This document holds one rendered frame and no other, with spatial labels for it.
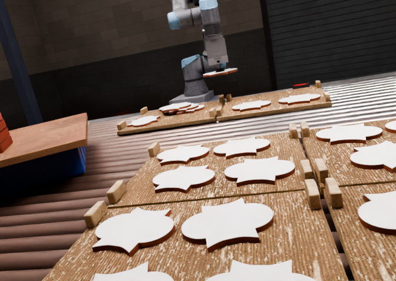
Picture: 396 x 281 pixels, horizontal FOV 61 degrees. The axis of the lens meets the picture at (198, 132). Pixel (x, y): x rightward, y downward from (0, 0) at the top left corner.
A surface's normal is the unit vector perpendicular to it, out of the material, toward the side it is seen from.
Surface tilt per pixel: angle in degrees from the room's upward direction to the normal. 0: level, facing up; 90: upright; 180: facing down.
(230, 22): 90
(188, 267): 0
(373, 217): 0
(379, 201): 0
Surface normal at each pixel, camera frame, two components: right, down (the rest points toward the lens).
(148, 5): -0.29, 0.30
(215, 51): -0.05, 0.27
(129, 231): -0.19, -0.95
